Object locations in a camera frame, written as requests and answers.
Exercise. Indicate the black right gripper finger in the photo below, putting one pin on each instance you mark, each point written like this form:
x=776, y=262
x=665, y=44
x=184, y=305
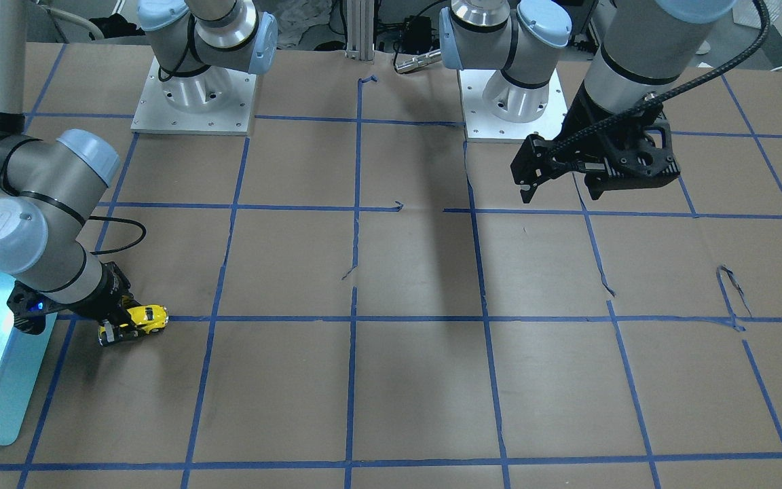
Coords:
x=109, y=334

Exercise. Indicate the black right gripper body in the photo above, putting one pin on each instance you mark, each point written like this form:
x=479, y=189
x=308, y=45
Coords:
x=107, y=297

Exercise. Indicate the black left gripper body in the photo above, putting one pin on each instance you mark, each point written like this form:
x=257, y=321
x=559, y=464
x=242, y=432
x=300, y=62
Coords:
x=580, y=125

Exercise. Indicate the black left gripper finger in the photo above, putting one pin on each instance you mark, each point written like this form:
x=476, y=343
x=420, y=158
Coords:
x=598, y=184
x=533, y=165

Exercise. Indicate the yellow toy beetle car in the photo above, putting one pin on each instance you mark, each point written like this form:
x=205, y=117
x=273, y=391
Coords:
x=149, y=320

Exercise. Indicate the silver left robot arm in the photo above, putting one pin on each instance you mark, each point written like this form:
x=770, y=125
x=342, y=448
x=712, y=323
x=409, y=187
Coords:
x=647, y=47

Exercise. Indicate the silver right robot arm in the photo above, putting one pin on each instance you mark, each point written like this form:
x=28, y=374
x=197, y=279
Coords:
x=50, y=189

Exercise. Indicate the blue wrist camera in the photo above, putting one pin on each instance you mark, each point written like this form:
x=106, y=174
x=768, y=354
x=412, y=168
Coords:
x=30, y=308

